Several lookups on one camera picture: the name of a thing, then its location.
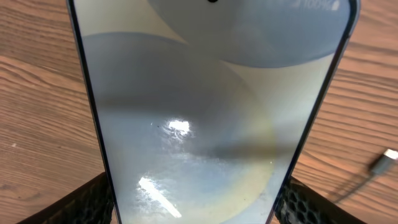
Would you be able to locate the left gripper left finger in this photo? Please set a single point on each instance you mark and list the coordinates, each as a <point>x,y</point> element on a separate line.
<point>92,203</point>

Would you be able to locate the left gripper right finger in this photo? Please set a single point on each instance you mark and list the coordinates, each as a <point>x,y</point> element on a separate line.
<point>299,204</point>

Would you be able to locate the blue Galaxy smartphone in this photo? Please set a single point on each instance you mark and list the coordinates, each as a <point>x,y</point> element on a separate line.
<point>202,107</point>

